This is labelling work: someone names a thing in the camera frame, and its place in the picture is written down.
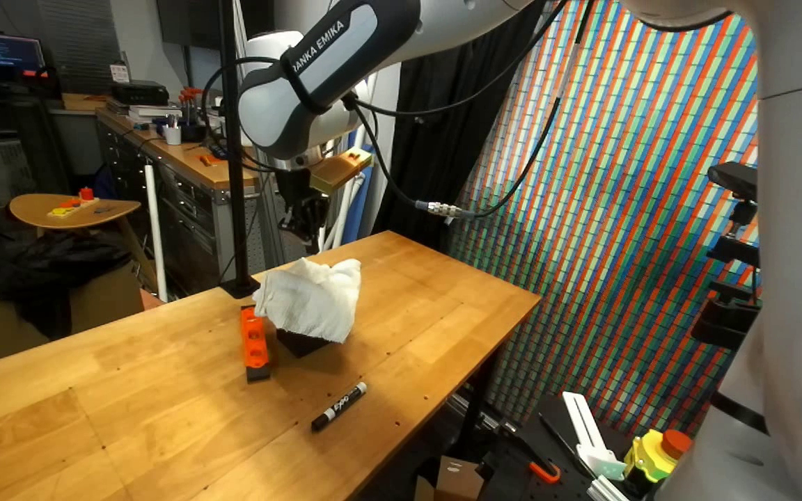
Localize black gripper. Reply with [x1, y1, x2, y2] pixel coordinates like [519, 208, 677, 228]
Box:
[277, 167, 333, 235]

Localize white towel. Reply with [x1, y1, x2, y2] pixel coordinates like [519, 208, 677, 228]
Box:
[252, 253, 366, 349]

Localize black perforated holder box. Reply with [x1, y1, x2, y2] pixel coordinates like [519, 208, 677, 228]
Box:
[274, 327, 333, 363]

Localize black pole stand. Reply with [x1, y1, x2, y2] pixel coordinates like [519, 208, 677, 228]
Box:
[219, 0, 269, 303]

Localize workbench with drawers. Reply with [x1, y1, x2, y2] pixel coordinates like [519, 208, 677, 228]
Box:
[92, 107, 297, 302]

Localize small white cup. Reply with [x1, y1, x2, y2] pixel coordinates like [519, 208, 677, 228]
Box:
[160, 116, 187, 151]

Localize white vertical pipe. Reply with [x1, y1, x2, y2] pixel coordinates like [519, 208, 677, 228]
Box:
[142, 158, 170, 307]

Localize orange torpedo level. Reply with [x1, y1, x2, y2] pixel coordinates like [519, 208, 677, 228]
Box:
[238, 303, 277, 388]

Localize black printer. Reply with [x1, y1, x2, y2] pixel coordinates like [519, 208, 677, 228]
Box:
[107, 77, 177, 108]

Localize black Expo marker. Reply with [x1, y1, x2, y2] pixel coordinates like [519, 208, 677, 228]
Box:
[310, 378, 374, 438]

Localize orange and yellow toys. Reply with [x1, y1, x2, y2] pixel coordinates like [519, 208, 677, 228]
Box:
[45, 185, 103, 226]

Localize multicolour patterned curtain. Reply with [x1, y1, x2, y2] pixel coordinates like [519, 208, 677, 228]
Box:
[443, 0, 764, 439]

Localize orange and black clamp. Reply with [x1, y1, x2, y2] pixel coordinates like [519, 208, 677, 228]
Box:
[473, 406, 567, 491]

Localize black cable with silver connector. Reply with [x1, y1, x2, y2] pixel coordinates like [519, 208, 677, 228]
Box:
[340, 0, 599, 226]

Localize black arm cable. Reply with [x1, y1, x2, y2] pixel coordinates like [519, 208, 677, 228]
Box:
[348, 0, 576, 123]

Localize white slotted bracket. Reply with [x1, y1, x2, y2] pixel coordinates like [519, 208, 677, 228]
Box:
[560, 389, 613, 462]

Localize small white bracket piece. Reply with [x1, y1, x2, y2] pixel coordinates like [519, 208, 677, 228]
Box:
[585, 471, 632, 501]

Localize black camera mount rig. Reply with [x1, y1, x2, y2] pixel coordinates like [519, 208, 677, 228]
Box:
[691, 158, 764, 353]

